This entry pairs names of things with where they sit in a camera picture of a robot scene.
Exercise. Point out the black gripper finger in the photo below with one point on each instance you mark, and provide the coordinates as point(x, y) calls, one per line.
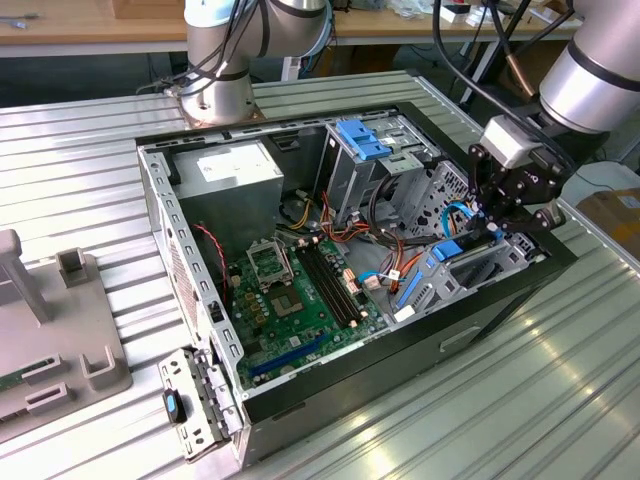
point(480, 175)
point(547, 217)

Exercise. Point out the black disk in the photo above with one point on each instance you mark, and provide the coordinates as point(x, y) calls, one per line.
point(447, 250)

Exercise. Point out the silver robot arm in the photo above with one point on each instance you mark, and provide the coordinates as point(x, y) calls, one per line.
point(215, 100)

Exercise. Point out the grey metal disk bay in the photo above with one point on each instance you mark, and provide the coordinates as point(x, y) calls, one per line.
point(435, 292)

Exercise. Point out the cardboard box with label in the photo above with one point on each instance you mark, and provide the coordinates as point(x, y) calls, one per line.
point(615, 222)

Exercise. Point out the white board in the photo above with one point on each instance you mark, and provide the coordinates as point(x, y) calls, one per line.
point(610, 177)

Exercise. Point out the blue plastic drive latch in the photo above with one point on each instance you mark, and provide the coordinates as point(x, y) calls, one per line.
point(362, 140)

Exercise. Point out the grey metal drive cage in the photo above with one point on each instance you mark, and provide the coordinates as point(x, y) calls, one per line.
point(350, 180)

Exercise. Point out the small white box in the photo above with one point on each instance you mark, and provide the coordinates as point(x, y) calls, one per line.
point(485, 17)

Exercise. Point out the white paper label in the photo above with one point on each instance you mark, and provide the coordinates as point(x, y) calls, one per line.
point(405, 314)

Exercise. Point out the black slanted pole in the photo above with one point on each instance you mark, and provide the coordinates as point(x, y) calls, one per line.
point(515, 20)

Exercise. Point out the white box with black top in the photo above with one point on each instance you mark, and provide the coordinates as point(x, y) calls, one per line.
point(455, 15)

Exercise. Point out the flat white box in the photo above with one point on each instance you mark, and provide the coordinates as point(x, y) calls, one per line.
point(555, 17)

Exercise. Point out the long wooden desk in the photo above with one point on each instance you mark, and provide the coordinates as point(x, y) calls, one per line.
point(400, 29)

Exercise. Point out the black RAM slot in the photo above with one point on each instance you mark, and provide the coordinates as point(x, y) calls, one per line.
point(346, 281)
point(338, 282)
point(330, 283)
point(323, 284)

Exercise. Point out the clear plastic bag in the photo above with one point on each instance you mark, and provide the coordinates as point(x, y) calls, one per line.
point(410, 9)

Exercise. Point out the black open PC case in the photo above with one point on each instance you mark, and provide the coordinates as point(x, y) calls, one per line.
point(400, 365)

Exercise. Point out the green motherboard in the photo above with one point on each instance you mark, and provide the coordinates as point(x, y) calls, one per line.
point(302, 322)

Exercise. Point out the grey power supply unit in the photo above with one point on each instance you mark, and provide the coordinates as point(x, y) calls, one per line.
point(225, 200)

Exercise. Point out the blue expansion slot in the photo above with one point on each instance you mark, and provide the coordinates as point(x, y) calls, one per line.
point(287, 357)

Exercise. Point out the grey metal slot retainer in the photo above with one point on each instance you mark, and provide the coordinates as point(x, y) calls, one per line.
point(205, 402)

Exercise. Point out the wooden box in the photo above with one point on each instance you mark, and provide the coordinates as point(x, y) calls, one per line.
point(145, 7)

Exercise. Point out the blue black latch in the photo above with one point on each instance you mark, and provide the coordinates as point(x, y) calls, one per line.
point(173, 406)

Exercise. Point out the grey parts rack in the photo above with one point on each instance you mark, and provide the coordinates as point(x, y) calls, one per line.
point(65, 320)

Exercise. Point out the green RAM stick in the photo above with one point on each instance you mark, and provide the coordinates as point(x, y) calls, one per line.
point(12, 382)

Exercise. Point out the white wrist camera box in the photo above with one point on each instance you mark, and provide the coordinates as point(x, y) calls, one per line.
point(507, 140)

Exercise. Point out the square brown base plate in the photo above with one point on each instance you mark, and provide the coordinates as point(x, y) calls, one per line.
point(258, 114)

